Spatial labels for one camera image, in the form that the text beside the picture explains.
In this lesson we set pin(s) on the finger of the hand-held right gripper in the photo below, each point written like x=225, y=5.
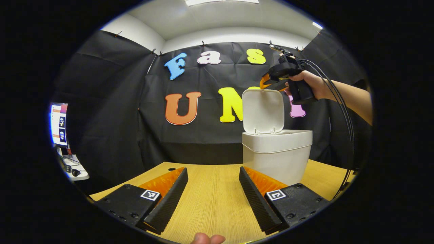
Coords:
x=264, y=82

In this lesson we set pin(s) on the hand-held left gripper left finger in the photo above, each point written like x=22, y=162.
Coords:
x=169, y=203

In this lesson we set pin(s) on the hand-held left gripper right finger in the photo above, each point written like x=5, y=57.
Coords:
x=256, y=203

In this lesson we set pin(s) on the white desktop garbage bin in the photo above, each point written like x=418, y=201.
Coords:
x=278, y=152

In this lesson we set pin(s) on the wooden desktop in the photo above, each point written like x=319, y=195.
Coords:
x=213, y=203

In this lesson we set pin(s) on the small ceiling light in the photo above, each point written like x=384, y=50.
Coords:
x=317, y=25

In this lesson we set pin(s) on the long ceiling light panel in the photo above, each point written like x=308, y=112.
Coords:
x=220, y=2

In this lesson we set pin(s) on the black backdrop cloth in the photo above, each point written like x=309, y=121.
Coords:
x=118, y=118

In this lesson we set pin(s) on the small black device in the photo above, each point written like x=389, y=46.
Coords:
x=75, y=172

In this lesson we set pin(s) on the computer monitor screen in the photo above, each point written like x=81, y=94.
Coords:
x=58, y=123

